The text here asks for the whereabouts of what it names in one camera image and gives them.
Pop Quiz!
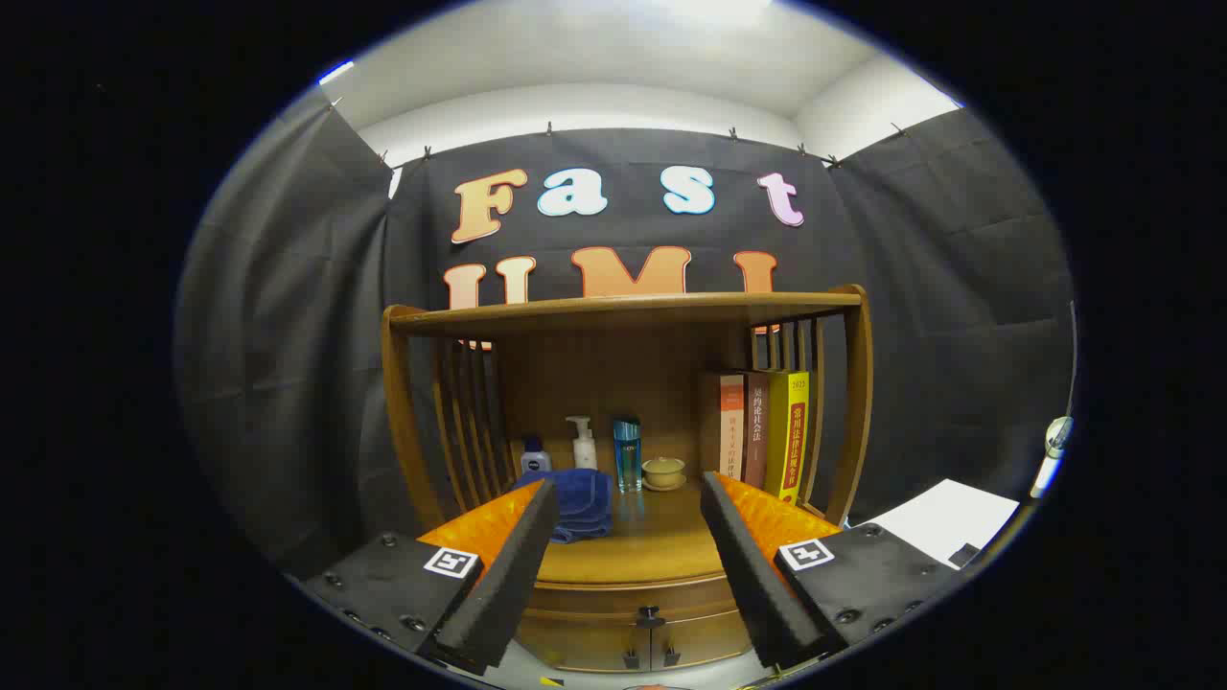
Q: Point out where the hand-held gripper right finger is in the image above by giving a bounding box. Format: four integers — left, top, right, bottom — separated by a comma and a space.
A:
700, 470, 960, 670

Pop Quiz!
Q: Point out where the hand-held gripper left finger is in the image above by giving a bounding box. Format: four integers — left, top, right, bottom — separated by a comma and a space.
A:
302, 477, 562, 672

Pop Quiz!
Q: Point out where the wooden drawer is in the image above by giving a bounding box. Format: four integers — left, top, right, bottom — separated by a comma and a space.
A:
523, 573, 741, 626

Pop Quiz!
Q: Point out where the wooden cabinet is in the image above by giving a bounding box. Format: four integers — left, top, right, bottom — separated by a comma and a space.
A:
381, 284, 875, 674

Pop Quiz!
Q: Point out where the blue folded towel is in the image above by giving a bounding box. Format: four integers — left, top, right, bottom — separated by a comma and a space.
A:
513, 468, 614, 545

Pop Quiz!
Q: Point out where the yellow lidded teacup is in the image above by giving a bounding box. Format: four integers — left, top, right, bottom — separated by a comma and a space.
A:
641, 456, 687, 493

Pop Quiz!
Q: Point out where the white pump bottle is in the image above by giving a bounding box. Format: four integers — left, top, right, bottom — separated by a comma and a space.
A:
565, 415, 599, 472

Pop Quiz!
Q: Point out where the brown book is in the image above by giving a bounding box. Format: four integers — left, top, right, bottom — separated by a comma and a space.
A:
743, 372, 771, 490

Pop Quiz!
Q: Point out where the yellow book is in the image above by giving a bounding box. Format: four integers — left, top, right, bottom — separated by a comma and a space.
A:
765, 370, 812, 507

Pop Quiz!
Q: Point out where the beige book orange top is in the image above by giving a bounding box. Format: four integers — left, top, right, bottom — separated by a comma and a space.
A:
700, 371, 747, 482

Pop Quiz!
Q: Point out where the blue glass bottle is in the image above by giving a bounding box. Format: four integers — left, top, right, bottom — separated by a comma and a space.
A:
613, 416, 644, 495

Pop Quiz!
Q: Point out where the white plastic case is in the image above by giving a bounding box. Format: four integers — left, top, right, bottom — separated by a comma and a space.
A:
856, 478, 1020, 572

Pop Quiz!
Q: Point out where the white and green tool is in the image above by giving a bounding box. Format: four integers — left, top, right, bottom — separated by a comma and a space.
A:
1029, 415, 1075, 500

